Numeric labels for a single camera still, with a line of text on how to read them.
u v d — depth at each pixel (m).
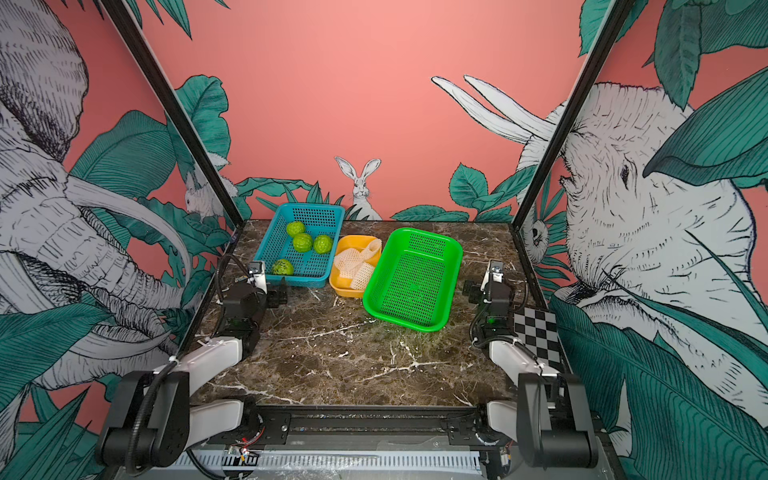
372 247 1.01
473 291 0.79
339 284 1.00
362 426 0.75
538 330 0.89
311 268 1.07
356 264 1.00
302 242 1.07
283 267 0.98
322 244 1.06
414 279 1.04
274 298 0.80
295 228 1.11
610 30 0.72
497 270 0.73
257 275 0.76
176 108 0.86
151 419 0.41
